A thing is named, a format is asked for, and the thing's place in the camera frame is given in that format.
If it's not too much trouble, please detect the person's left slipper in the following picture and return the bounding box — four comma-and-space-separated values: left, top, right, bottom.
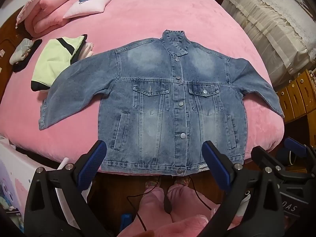
144, 178, 161, 190

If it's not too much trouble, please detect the pink plush blanket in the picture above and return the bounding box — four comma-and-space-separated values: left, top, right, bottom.
0, 0, 288, 176

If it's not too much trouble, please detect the black cable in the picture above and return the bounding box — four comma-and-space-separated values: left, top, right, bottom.
126, 175, 162, 232
189, 176, 216, 212

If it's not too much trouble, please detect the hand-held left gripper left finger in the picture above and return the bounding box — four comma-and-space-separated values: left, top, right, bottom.
23, 139, 111, 237

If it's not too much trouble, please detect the grey patterned cloth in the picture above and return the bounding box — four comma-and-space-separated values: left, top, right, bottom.
9, 38, 34, 65

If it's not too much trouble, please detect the folded pink quilt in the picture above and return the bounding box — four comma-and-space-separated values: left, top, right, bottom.
15, 0, 79, 34

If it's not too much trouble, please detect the green and black folded garment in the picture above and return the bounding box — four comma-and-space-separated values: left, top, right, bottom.
31, 36, 88, 92

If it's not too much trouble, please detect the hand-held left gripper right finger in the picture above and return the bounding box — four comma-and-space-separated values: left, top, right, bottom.
197, 140, 284, 237

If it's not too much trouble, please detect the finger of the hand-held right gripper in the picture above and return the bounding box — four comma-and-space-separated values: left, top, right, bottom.
250, 146, 316, 185
283, 137, 316, 168

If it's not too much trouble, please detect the person's right slipper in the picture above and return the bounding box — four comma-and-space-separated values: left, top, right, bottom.
173, 175, 192, 188

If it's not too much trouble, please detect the person's slipper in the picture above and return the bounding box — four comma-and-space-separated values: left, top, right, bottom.
144, 178, 161, 190
173, 175, 192, 188

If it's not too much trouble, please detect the wooden drawer cabinet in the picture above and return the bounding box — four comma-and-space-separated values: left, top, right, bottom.
275, 69, 316, 134

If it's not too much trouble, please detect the black cloth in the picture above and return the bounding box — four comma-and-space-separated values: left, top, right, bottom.
12, 39, 43, 72

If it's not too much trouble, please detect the wooden headboard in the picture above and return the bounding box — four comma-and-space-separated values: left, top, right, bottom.
0, 6, 32, 99

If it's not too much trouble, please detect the blue plastic object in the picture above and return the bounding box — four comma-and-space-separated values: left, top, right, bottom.
121, 213, 132, 235

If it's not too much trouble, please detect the blue denim jacket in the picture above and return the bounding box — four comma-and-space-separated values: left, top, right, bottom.
38, 30, 284, 177

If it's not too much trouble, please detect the white and pink box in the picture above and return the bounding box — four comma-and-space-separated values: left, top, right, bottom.
0, 138, 70, 228

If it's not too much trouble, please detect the white star-shaped pillow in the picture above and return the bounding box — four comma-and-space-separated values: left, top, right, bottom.
62, 0, 114, 20

